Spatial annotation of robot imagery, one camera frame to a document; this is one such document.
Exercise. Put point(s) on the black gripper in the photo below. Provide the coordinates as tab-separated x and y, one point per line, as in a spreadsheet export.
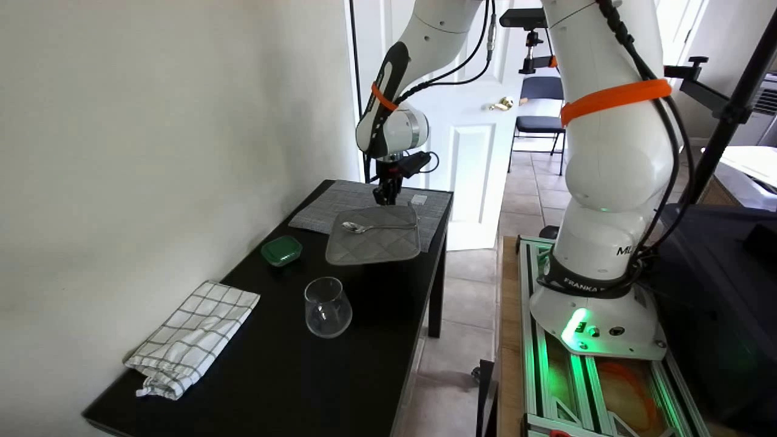
395	172

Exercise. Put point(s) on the silver fork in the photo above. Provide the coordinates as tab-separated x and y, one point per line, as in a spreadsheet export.
358	230

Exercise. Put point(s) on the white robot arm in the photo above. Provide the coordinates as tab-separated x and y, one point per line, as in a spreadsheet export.
623	157

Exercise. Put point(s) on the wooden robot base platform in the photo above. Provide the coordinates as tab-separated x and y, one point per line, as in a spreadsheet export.
510	354

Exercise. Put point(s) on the grey quilted pot holder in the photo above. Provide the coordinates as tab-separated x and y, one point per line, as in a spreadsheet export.
395	237

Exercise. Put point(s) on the grey woven placemat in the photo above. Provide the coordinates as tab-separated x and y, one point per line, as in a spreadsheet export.
351	195

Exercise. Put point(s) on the white door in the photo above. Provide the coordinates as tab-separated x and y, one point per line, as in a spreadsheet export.
462	147

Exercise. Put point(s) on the green soap dish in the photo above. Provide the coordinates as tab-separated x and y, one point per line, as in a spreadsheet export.
281	250

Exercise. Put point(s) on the black side table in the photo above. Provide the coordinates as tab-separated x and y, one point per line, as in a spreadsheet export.
281	379

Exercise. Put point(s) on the black chair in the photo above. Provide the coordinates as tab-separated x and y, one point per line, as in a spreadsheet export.
540	91

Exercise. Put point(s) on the white checked dish towel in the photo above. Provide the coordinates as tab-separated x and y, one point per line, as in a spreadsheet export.
183	348

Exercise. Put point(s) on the aluminium rail frame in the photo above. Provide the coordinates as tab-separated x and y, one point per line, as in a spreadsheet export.
598	367

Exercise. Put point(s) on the black camera tripod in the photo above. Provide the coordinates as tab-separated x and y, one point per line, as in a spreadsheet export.
729	110

